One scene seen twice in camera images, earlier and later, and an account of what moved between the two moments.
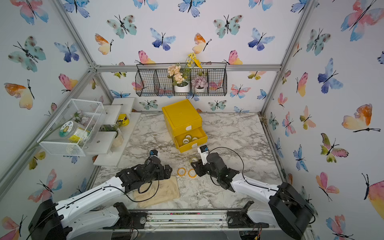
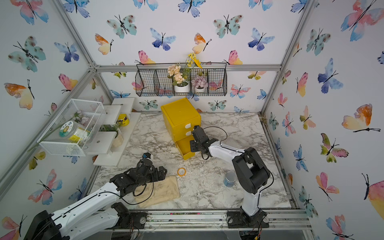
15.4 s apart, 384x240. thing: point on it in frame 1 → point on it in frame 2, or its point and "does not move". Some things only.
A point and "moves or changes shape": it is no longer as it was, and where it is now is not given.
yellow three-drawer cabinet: x=184 y=123 moves or changes shape
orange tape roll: x=181 y=172 does not move
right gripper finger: x=199 y=168 → x=194 y=146
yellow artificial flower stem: x=190 y=59 does not move
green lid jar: x=74 y=132 does not move
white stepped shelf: x=113 y=132 does not move
